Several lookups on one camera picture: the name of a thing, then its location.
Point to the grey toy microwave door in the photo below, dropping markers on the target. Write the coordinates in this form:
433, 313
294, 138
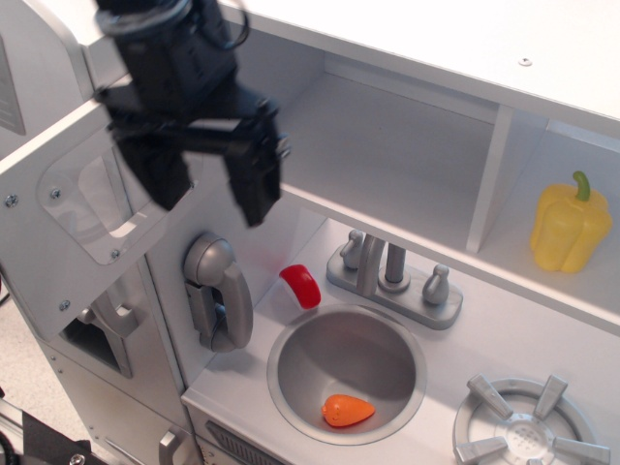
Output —
64, 238

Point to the orange toy carrot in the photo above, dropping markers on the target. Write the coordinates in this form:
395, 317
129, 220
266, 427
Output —
341, 410

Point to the grey toy stove burner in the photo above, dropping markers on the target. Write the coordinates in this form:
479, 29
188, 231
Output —
518, 421

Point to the yellow toy bell pepper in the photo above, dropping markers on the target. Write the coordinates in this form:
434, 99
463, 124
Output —
570, 223

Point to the grey toy fridge door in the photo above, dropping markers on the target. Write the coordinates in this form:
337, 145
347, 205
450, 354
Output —
53, 59

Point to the round grey toy sink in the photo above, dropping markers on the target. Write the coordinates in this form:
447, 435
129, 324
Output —
349, 350

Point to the grey toy faucet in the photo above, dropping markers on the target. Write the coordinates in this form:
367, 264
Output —
374, 269

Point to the black base with screw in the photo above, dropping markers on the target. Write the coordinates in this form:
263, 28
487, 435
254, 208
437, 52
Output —
26, 440

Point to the grey lower door handle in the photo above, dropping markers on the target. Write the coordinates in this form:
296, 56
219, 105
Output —
176, 447

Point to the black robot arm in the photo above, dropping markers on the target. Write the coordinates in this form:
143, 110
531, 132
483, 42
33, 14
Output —
155, 14

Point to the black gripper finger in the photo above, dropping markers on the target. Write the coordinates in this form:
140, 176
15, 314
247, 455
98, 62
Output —
254, 177
158, 167

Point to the grey toy ice dispenser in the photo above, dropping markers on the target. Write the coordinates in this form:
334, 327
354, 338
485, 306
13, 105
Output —
99, 342

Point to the red toy pepper slice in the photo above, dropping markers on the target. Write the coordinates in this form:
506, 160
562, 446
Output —
302, 285

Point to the grey toy oven vent panel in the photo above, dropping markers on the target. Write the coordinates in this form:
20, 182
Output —
239, 448

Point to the grey toy telephone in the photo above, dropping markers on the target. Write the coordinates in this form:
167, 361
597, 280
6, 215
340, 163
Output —
219, 297

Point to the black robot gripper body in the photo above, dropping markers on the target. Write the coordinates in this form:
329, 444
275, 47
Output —
184, 95

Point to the grey fridge door handle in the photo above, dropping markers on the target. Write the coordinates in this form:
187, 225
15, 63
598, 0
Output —
118, 320

